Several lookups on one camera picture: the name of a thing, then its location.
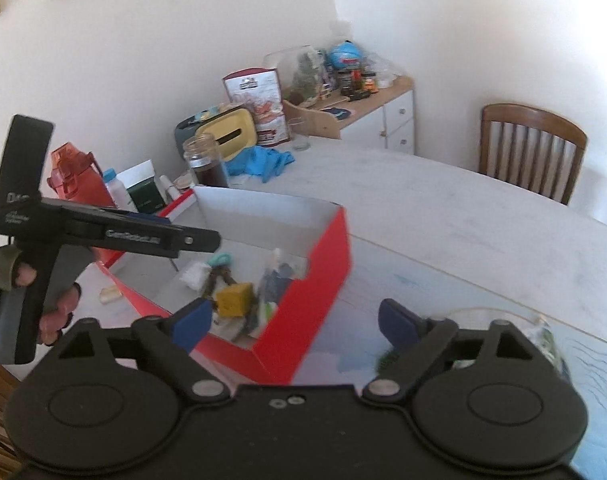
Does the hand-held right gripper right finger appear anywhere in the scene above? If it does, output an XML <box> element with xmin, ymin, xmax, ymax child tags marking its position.
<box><xmin>361</xmin><ymin>299</ymin><xmax>567</xmax><ymax>403</ymax></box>

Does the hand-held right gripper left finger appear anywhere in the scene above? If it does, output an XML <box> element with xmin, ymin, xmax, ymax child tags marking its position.
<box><xmin>46</xmin><ymin>297</ymin><xmax>231</xmax><ymax>403</ymax></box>

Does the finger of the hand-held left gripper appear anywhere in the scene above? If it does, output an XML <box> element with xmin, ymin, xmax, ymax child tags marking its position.
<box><xmin>73</xmin><ymin>205</ymin><xmax>173</xmax><ymax>226</ymax></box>
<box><xmin>63</xmin><ymin>220</ymin><xmax>221</xmax><ymax>261</ymax></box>

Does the green tassel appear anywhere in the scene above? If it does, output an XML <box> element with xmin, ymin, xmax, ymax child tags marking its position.
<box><xmin>376</xmin><ymin>347</ymin><xmax>401</xmax><ymax>373</ymax></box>

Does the white lumpy ornament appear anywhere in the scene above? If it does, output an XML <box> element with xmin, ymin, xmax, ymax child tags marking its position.
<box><xmin>180</xmin><ymin>261</ymin><xmax>210</xmax><ymax>291</ymax></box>

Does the brown bead bracelet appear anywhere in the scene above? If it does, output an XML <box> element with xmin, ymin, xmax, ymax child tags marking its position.
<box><xmin>203</xmin><ymin>267</ymin><xmax>239</xmax><ymax>301</ymax></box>

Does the small yellow box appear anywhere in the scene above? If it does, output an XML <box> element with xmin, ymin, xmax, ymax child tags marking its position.
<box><xmin>216</xmin><ymin>282</ymin><xmax>257</xmax><ymax>318</ymax></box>

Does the red cardboard box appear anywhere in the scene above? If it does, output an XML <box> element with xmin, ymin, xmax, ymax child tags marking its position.
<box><xmin>98</xmin><ymin>185</ymin><xmax>354</xmax><ymax>386</ymax></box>

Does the clear plastic packet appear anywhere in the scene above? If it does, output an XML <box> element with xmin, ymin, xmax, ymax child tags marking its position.
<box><xmin>256</xmin><ymin>249</ymin><xmax>311</xmax><ymax>311</ymax></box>

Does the dark green white carton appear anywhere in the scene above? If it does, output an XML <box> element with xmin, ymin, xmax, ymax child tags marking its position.
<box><xmin>116</xmin><ymin>160</ymin><xmax>168</xmax><ymax>212</ymax></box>

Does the white bottle with blue cap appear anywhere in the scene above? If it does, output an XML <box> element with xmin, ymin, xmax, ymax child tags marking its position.
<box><xmin>102</xmin><ymin>169</ymin><xmax>136</xmax><ymax>213</ymax></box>

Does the small white tube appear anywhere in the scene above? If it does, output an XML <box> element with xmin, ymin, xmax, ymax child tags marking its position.
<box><xmin>158</xmin><ymin>175</ymin><xmax>181</xmax><ymax>206</ymax></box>

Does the red water bottle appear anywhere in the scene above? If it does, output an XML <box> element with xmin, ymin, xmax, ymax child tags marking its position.
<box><xmin>47</xmin><ymin>142</ymin><xmax>119</xmax><ymax>211</ymax></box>

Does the glass jar with dark liquid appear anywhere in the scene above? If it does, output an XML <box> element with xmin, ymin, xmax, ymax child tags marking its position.
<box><xmin>183</xmin><ymin>133</ymin><xmax>230</xmax><ymax>188</ymax></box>

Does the light blue packet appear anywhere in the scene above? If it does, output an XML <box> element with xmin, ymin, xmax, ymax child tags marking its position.
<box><xmin>193</xmin><ymin>105</ymin><xmax>234</xmax><ymax>122</ymax></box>

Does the blue cloth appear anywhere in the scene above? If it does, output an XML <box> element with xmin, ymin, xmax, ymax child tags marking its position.
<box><xmin>226</xmin><ymin>146</ymin><xmax>295</xmax><ymax>183</ymax></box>

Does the red printed snack bag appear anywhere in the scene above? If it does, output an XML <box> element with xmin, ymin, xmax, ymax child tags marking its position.
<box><xmin>222</xmin><ymin>67</ymin><xmax>291</xmax><ymax>148</ymax></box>

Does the clear drinking glass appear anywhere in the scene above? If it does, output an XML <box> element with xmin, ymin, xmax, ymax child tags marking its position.
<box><xmin>287</xmin><ymin>117</ymin><xmax>311</xmax><ymax>152</ymax></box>

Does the wooden desk organizer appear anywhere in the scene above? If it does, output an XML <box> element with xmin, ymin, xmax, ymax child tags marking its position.
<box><xmin>282</xmin><ymin>99</ymin><xmax>354</xmax><ymax>139</ymax></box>

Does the white cabinet with wooden top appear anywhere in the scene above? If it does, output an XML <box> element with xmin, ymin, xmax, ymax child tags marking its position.
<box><xmin>283</xmin><ymin>76</ymin><xmax>415</xmax><ymax>156</ymax></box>

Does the clear bag with plant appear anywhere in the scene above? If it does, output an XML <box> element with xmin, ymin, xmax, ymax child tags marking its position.
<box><xmin>263</xmin><ymin>46</ymin><xmax>330</xmax><ymax>108</ymax></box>

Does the wooden chair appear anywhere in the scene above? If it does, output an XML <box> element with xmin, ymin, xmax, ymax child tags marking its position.
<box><xmin>478</xmin><ymin>104</ymin><xmax>588</xmax><ymax>206</ymax></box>

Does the clear plastic bag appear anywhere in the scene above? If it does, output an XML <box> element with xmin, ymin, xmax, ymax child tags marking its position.
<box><xmin>368</xmin><ymin>52</ymin><xmax>401</xmax><ymax>88</ymax></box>

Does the small blue globe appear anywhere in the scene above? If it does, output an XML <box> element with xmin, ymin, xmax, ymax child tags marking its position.
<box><xmin>329</xmin><ymin>40</ymin><xmax>365</xmax><ymax>72</ymax></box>

